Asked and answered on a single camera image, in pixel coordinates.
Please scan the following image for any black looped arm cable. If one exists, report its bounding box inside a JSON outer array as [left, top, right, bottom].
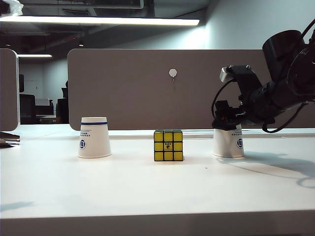
[[261, 101, 310, 134]]

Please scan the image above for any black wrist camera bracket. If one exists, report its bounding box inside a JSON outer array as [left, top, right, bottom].
[[230, 64, 263, 99]]

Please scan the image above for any Rubik's cube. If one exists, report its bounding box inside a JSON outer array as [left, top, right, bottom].
[[154, 129, 184, 162]]

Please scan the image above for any black camera cable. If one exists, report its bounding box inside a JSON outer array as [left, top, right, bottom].
[[211, 80, 233, 120]]

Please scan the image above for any wide grey desk partition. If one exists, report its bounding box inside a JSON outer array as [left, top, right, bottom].
[[66, 48, 315, 131]]

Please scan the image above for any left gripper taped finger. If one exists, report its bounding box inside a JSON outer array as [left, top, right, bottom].
[[0, 0, 24, 17]]

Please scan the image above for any dark flat object on desk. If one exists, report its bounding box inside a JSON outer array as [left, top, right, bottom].
[[0, 131, 21, 149]]

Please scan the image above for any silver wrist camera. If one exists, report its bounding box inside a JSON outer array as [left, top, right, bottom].
[[220, 66, 238, 83]]

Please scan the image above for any long ceiling light strip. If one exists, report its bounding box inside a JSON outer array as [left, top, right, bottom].
[[0, 15, 200, 27]]

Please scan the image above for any white background box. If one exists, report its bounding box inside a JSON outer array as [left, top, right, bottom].
[[35, 98, 54, 107]]

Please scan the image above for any short ceiling light strip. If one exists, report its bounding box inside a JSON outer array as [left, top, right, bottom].
[[18, 54, 53, 59]]

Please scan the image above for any black background cabinet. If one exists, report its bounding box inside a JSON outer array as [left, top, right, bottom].
[[19, 94, 36, 124]]

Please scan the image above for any narrow grey desk partition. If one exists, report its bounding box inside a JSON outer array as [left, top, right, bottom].
[[0, 48, 20, 132]]

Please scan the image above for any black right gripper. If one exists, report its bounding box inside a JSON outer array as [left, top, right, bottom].
[[212, 99, 250, 131]]

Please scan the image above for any white paper cup blue logo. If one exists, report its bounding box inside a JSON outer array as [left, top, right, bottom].
[[213, 124, 246, 158], [77, 117, 113, 159]]

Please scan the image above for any seated person in background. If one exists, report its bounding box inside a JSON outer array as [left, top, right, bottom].
[[55, 80, 69, 124]]

